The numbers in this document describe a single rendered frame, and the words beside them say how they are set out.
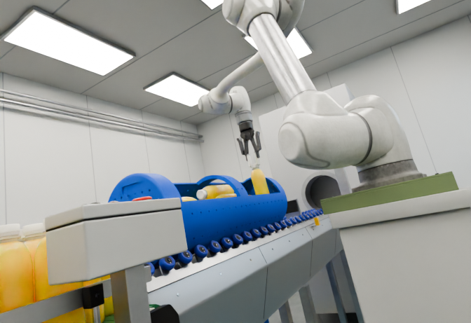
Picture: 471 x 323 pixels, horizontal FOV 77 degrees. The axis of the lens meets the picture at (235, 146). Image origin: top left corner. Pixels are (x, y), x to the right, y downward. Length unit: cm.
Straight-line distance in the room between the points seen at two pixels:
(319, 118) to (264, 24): 44
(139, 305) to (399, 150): 73
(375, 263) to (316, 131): 36
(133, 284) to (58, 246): 13
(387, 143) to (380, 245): 27
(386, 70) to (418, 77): 52
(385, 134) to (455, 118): 500
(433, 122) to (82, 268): 567
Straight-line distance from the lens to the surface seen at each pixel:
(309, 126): 76
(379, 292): 88
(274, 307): 144
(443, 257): 86
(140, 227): 52
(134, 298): 55
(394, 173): 91
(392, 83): 602
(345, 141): 80
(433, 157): 579
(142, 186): 93
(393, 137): 93
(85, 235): 46
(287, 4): 125
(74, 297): 61
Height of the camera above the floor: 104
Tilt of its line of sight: 13 degrees up
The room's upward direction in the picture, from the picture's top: 12 degrees counter-clockwise
